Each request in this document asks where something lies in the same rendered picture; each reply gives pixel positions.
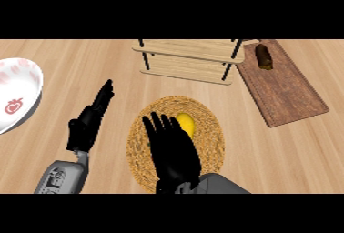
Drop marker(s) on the wooden tiered shelf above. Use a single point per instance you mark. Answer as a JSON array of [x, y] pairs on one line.
[[192, 60]]

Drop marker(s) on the dark brown oblong vegetable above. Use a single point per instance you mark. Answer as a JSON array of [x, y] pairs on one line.
[[263, 57]]

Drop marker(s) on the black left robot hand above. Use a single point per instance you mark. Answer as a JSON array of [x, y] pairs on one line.
[[89, 119]]

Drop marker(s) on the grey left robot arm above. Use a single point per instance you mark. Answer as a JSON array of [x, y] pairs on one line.
[[62, 177]]

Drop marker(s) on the yellow bell pepper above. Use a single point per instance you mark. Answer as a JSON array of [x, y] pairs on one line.
[[186, 123]]

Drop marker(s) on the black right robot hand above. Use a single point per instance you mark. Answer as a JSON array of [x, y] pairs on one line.
[[171, 151]]

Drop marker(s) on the round woven wicker placemat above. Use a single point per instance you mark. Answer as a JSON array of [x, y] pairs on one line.
[[208, 136]]

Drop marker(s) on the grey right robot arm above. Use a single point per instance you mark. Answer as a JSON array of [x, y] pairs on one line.
[[214, 184]]

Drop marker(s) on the brown wooden cutting board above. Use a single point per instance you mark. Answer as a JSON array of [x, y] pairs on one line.
[[282, 88]]

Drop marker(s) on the white bowl with red print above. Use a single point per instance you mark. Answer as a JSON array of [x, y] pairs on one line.
[[18, 91]]

